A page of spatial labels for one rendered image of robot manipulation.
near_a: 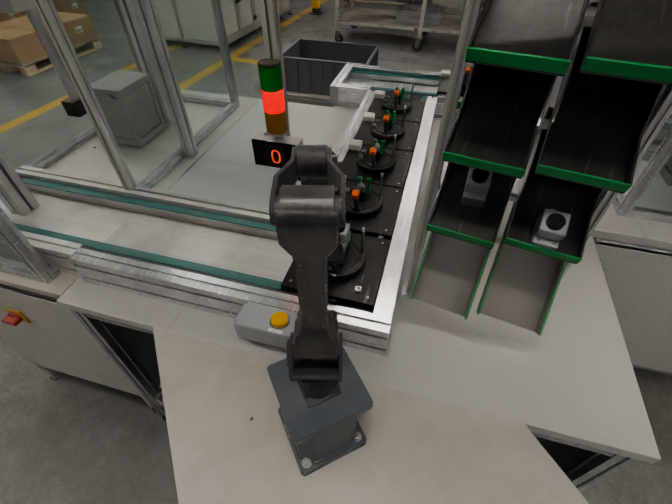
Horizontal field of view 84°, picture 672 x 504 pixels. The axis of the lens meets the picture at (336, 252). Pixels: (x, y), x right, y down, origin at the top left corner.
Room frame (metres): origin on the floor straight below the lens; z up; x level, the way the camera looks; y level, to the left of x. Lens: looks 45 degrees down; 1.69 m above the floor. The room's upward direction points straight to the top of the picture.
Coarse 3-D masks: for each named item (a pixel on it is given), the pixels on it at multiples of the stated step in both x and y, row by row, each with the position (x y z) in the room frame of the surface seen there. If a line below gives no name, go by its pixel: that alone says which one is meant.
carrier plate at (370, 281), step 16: (352, 240) 0.76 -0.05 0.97; (368, 240) 0.76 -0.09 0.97; (384, 240) 0.76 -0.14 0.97; (368, 256) 0.70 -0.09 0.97; (384, 256) 0.70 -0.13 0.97; (288, 272) 0.64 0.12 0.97; (368, 272) 0.64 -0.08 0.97; (288, 288) 0.60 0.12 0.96; (336, 288) 0.59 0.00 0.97; (352, 288) 0.59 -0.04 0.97; (368, 288) 0.59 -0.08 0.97; (352, 304) 0.55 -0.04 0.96; (368, 304) 0.54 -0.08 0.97
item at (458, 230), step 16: (448, 176) 0.67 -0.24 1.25; (464, 176) 0.66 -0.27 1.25; (496, 176) 0.65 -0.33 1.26; (448, 192) 0.64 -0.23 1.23; (496, 192) 0.62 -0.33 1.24; (448, 208) 0.60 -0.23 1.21; (464, 208) 0.60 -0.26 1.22; (480, 208) 0.59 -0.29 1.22; (496, 208) 0.59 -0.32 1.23; (432, 224) 0.57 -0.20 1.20; (448, 224) 0.57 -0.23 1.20; (464, 224) 0.56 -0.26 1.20; (480, 224) 0.56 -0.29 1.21; (496, 224) 0.55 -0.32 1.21; (464, 240) 0.53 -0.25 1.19; (480, 240) 0.51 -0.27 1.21
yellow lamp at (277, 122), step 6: (264, 114) 0.84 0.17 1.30; (270, 114) 0.83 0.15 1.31; (276, 114) 0.83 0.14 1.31; (282, 114) 0.83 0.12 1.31; (270, 120) 0.83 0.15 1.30; (276, 120) 0.83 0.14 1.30; (282, 120) 0.83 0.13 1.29; (270, 126) 0.83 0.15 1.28; (276, 126) 0.82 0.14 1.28; (282, 126) 0.83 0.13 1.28; (270, 132) 0.83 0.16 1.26; (276, 132) 0.82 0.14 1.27; (282, 132) 0.83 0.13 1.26
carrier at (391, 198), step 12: (348, 180) 1.06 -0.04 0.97; (360, 180) 0.97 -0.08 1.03; (348, 192) 0.96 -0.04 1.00; (360, 192) 0.92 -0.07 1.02; (372, 192) 0.97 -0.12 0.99; (384, 192) 0.99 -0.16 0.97; (396, 192) 0.99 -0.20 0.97; (348, 204) 0.90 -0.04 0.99; (360, 204) 0.90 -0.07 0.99; (372, 204) 0.90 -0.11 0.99; (384, 204) 0.93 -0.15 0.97; (396, 204) 0.93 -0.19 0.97; (348, 216) 0.87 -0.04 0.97; (360, 216) 0.86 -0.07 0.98; (372, 216) 0.87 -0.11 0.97; (384, 216) 0.87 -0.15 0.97; (396, 216) 0.87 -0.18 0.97; (360, 228) 0.82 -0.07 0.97; (372, 228) 0.82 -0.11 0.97; (384, 228) 0.82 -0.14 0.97
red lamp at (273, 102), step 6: (282, 90) 0.84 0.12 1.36; (264, 96) 0.83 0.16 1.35; (270, 96) 0.82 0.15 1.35; (276, 96) 0.83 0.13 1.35; (282, 96) 0.84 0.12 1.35; (264, 102) 0.83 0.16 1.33; (270, 102) 0.82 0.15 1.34; (276, 102) 0.83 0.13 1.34; (282, 102) 0.84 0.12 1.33; (264, 108) 0.84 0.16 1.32; (270, 108) 0.82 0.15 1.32; (276, 108) 0.83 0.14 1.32; (282, 108) 0.84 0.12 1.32
